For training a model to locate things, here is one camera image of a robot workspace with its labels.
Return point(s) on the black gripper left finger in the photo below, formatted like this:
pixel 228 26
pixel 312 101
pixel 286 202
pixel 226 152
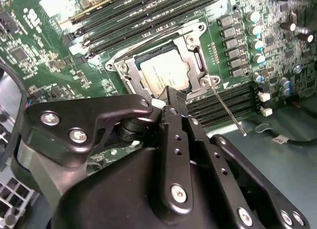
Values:
pixel 74 115

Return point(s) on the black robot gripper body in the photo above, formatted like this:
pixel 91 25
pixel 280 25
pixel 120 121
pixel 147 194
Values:
pixel 111 201

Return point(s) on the metal socket cover frame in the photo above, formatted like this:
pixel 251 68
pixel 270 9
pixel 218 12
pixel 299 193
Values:
pixel 185 54

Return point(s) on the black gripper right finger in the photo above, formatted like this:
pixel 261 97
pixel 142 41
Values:
pixel 223 162

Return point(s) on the silver CPU chip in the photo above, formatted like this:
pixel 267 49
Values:
pixel 163 70

